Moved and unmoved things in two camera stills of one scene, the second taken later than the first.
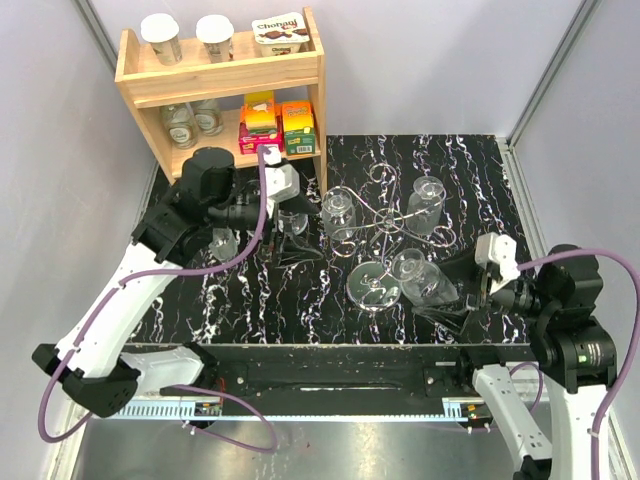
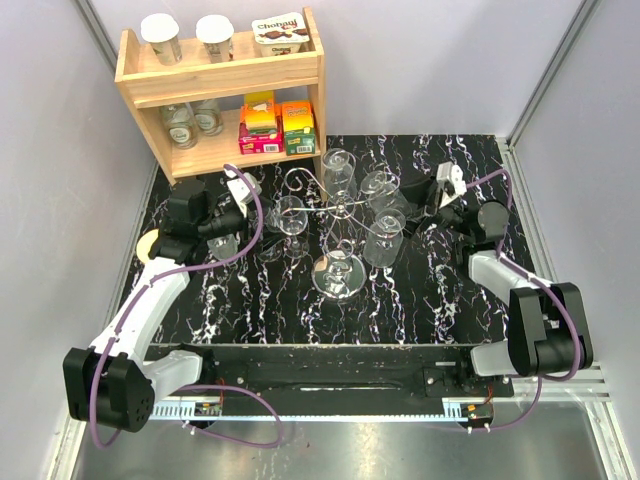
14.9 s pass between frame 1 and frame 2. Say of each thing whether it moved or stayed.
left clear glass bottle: stayed
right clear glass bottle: stayed
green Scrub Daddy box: stayed
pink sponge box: stayed
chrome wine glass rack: moved
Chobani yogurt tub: stayed
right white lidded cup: stayed
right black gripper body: moved
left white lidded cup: stayed
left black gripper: moved
